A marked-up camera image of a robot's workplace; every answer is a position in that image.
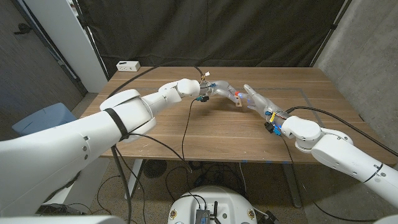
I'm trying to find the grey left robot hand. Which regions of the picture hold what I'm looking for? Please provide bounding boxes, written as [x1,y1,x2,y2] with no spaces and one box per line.
[198,80,241,104]

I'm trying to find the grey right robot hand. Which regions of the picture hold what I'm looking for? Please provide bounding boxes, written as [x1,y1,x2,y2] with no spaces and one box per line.
[239,83,292,127]

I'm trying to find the black backdrop curtain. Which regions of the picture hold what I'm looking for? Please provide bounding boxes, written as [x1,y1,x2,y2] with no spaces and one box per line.
[76,0,354,77]

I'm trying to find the grey table leg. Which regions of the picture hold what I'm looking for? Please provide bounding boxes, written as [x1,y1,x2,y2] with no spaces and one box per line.
[281,163,303,208]

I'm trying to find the white power strip box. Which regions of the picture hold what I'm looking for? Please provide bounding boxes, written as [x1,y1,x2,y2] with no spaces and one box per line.
[116,60,141,73]

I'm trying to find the round black floor fan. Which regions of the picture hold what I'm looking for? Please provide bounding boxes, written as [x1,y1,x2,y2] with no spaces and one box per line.
[143,159,167,179]

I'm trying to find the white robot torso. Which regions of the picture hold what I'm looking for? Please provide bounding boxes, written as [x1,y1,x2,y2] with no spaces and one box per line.
[167,185,258,224]

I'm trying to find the white table leg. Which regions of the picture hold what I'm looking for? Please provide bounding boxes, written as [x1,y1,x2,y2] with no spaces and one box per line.
[124,159,144,201]

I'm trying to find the grey device on torso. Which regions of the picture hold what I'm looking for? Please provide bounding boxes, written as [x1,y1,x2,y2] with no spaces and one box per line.
[195,208,211,224]

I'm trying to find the white cabinet panel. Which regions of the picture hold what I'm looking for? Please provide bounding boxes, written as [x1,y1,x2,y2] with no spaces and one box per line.
[23,0,109,93]

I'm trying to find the blue plastic bin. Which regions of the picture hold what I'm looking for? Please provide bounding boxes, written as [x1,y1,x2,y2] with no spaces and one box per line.
[11,102,78,137]

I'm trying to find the thin black right wrist wire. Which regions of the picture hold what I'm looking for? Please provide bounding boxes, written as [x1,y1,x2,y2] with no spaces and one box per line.
[279,134,379,223]

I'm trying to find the thin black wrist wire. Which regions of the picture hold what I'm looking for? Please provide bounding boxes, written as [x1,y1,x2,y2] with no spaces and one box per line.
[279,134,379,223]
[129,98,198,174]

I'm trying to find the thin black left wrist wire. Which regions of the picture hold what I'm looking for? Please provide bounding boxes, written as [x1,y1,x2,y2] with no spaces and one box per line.
[129,98,198,174]

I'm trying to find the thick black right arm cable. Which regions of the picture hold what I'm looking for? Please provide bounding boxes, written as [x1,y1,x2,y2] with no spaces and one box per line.
[285,106,398,157]

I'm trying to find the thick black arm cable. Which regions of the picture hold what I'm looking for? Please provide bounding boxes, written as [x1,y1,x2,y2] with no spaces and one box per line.
[285,106,398,157]
[107,60,205,224]

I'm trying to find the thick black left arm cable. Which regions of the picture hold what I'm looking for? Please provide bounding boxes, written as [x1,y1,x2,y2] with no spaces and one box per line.
[107,60,205,224]

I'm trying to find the black floor cable tangle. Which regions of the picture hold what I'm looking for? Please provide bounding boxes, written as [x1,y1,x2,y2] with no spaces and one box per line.
[164,160,249,200]

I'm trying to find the black door handle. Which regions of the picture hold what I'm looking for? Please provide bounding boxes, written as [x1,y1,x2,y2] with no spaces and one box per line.
[13,23,33,35]

